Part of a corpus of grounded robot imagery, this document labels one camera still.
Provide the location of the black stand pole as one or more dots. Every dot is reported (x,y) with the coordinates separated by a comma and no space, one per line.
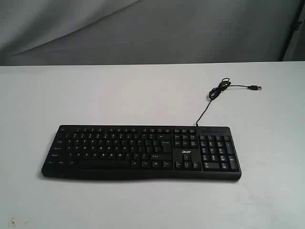
(294,26)

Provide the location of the grey backdrop cloth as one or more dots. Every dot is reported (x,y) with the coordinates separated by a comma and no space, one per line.
(86,32)

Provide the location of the black acer keyboard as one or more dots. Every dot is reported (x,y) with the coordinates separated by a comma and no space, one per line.
(132,152)

